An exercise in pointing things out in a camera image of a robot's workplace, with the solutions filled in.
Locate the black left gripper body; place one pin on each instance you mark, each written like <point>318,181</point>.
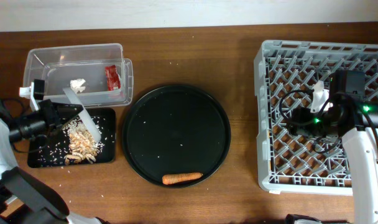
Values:
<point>46,119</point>

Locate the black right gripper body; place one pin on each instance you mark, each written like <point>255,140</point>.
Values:
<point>321,126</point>

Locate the grey plate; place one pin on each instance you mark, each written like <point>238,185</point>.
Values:
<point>84,115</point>

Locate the white tissue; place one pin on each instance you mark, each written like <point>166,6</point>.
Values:
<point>78,85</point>

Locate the food scraps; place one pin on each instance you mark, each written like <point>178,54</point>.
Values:
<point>81,143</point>

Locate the red snack wrapper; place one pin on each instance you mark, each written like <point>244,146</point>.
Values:
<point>112,78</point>

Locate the orange carrot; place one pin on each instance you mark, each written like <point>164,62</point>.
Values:
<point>170,179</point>

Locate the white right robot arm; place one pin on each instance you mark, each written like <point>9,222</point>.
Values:
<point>361,148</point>

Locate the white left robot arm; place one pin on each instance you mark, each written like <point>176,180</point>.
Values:
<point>23,198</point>

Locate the grey dishwasher rack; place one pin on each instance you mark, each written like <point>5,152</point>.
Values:
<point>283,69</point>

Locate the black rectangular tray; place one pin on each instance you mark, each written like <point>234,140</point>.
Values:
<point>52,149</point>

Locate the clear plastic bin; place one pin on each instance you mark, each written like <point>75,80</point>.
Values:
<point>58,66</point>

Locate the round black serving tray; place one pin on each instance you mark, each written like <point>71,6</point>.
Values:
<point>176,129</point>

